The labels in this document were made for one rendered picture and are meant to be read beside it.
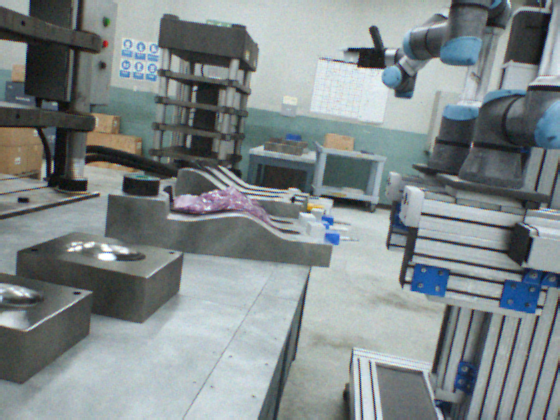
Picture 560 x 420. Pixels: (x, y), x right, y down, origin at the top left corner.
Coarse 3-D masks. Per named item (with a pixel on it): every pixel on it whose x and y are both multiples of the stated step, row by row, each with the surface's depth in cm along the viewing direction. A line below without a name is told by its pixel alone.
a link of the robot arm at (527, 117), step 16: (544, 48) 107; (544, 64) 106; (544, 80) 105; (528, 96) 108; (544, 96) 104; (512, 112) 112; (528, 112) 107; (544, 112) 103; (512, 128) 112; (528, 128) 107; (544, 128) 103; (528, 144) 111; (544, 144) 106
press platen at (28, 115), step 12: (0, 108) 128; (12, 108) 132; (24, 108) 137; (36, 108) 147; (0, 120) 129; (12, 120) 133; (24, 120) 138; (36, 120) 143; (48, 120) 146; (60, 120) 149; (72, 120) 151; (84, 120) 154
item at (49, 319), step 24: (0, 288) 60; (24, 288) 60; (48, 288) 61; (72, 288) 62; (0, 312) 53; (24, 312) 54; (48, 312) 54; (72, 312) 58; (0, 336) 50; (24, 336) 50; (48, 336) 54; (72, 336) 59; (0, 360) 51; (24, 360) 50; (48, 360) 55
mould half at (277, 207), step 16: (192, 176) 142; (208, 176) 144; (224, 176) 156; (176, 192) 144; (192, 192) 143; (256, 192) 153; (288, 192) 160; (272, 208) 140; (288, 208) 139; (304, 208) 152
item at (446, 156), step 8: (440, 144) 169; (448, 144) 167; (456, 144) 166; (464, 144) 166; (432, 152) 173; (440, 152) 169; (448, 152) 167; (456, 152) 166; (464, 152) 167; (432, 160) 170; (440, 160) 169; (448, 160) 166; (456, 160) 166; (464, 160) 166; (440, 168) 167; (448, 168) 166; (456, 168) 165
